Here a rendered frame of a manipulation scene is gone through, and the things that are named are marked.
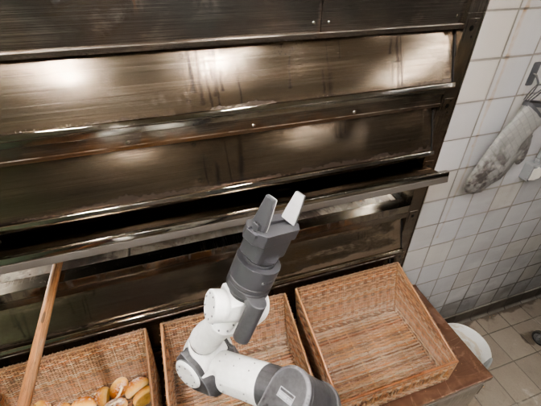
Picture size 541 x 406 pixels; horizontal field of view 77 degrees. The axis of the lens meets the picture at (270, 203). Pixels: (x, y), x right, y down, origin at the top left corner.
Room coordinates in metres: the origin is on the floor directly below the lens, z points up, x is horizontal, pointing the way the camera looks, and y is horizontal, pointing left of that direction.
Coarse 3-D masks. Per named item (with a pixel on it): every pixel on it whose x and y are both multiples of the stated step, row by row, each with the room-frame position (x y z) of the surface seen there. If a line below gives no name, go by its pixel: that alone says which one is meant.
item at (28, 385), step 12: (60, 264) 0.84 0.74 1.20; (48, 288) 0.73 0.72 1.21; (48, 300) 0.68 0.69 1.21; (48, 312) 0.65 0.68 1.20; (48, 324) 0.61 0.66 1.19; (36, 336) 0.56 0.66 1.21; (36, 348) 0.52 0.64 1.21; (36, 360) 0.49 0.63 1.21; (36, 372) 0.46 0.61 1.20; (24, 384) 0.43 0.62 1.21; (24, 396) 0.40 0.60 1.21
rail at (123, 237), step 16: (416, 176) 1.05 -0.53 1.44; (432, 176) 1.06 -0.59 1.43; (336, 192) 0.96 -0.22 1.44; (352, 192) 0.96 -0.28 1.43; (368, 192) 0.98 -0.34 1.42; (256, 208) 0.86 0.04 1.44; (176, 224) 0.78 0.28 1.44; (192, 224) 0.79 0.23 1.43; (208, 224) 0.81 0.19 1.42; (96, 240) 0.71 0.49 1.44; (112, 240) 0.72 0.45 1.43; (128, 240) 0.73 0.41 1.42; (16, 256) 0.65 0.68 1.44; (32, 256) 0.66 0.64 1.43; (48, 256) 0.67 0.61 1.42
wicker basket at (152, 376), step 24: (120, 336) 0.79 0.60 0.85; (144, 336) 0.79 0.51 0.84; (48, 360) 0.70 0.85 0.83; (72, 360) 0.72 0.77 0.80; (96, 360) 0.73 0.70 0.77; (120, 360) 0.75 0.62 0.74; (144, 360) 0.77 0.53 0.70; (0, 384) 0.63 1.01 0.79; (48, 384) 0.66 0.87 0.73; (72, 384) 0.68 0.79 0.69; (96, 384) 0.69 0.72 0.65
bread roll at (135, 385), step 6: (138, 378) 0.72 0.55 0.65; (144, 378) 0.72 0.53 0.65; (132, 384) 0.69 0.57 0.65; (138, 384) 0.69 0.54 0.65; (144, 384) 0.70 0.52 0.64; (126, 390) 0.68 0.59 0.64; (132, 390) 0.67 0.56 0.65; (138, 390) 0.68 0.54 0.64; (126, 396) 0.66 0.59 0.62; (132, 396) 0.66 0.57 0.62
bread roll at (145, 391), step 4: (144, 388) 0.68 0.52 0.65; (148, 388) 0.68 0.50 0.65; (140, 392) 0.66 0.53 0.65; (144, 392) 0.66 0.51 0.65; (148, 392) 0.66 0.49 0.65; (136, 396) 0.65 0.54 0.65; (140, 396) 0.65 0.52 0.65; (144, 396) 0.65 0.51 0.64; (148, 396) 0.66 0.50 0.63; (136, 400) 0.64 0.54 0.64; (140, 400) 0.64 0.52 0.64; (144, 400) 0.64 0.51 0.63; (148, 400) 0.65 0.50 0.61; (136, 404) 0.63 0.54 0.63; (140, 404) 0.63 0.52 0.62; (144, 404) 0.64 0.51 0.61
